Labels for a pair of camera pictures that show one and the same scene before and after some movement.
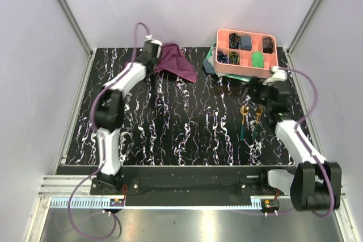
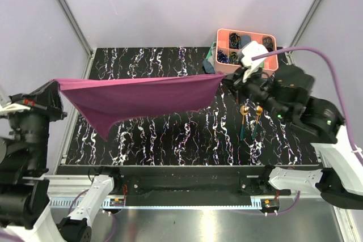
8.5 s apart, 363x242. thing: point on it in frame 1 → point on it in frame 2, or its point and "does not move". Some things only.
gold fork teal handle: (258, 110) does not move
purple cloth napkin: (172, 59) → (102, 104)
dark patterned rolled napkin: (267, 45) does not move
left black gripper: (155, 60) → (47, 98)
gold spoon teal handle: (244, 110) does not move
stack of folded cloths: (209, 66) does not move
